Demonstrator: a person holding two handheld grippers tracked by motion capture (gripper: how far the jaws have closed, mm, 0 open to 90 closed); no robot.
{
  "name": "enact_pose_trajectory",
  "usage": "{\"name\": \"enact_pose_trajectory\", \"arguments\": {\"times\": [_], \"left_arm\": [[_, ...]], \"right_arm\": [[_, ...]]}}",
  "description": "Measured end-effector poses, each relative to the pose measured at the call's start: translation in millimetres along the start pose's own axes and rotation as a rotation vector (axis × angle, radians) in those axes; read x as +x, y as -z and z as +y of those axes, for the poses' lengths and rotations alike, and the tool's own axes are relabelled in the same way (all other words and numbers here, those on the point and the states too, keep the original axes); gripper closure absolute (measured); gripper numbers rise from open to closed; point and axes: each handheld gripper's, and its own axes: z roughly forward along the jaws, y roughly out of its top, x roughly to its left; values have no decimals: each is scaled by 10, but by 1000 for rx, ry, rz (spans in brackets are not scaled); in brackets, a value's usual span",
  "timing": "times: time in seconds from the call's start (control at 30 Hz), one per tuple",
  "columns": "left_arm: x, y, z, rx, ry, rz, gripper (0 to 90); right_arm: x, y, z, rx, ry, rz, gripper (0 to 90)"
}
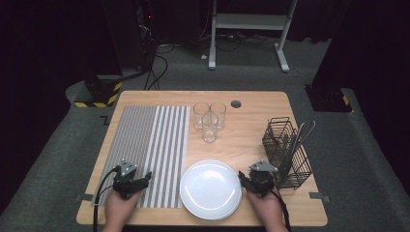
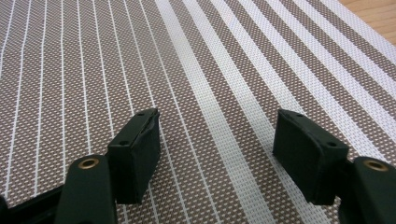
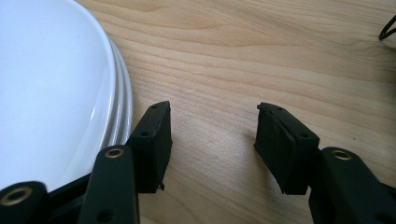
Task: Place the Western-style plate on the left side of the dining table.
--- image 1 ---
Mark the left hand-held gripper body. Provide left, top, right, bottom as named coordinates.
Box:
left=112, top=159, right=145, bottom=200

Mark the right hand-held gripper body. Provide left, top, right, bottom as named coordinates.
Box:
left=249, top=159, right=279, bottom=198

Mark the black wire cutlery rack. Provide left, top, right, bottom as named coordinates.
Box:
left=261, top=116, right=313, bottom=190

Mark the person's left hand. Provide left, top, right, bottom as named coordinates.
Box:
left=103, top=188, right=143, bottom=227

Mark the person's right hand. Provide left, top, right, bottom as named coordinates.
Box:
left=246, top=188, right=286, bottom=228

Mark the grey striped placemat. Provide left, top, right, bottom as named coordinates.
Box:
left=91, top=105, right=191, bottom=210

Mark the grey tape piece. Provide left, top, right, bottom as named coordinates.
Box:
left=308, top=191, right=331, bottom=203
left=75, top=192, right=95, bottom=202

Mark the clear drinking glass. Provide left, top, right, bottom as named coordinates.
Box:
left=201, top=111, right=220, bottom=144
left=192, top=101, right=211, bottom=131
left=209, top=101, right=227, bottom=131

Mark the black yellow striped base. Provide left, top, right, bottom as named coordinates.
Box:
left=73, top=74, right=124, bottom=109

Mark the black floor base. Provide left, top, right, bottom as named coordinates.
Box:
left=304, top=84, right=353, bottom=113

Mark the dark curtain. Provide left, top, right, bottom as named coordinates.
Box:
left=310, top=0, right=410, bottom=194
left=0, top=0, right=123, bottom=216

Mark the black equipment tower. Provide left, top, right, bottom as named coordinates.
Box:
left=102, top=0, right=160, bottom=73

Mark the white metal stand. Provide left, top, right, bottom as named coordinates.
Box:
left=207, top=0, right=299, bottom=73

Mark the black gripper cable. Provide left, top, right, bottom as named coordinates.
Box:
left=92, top=165, right=121, bottom=232
left=271, top=188, right=293, bottom=232

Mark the black floor cable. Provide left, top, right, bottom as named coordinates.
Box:
left=143, top=53, right=169, bottom=92

